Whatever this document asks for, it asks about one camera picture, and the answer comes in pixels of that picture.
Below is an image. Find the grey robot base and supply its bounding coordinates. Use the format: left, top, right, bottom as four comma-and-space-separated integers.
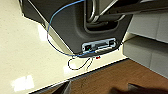
20, 0, 134, 56

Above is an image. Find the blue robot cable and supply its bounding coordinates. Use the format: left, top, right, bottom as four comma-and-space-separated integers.
45, 0, 98, 72

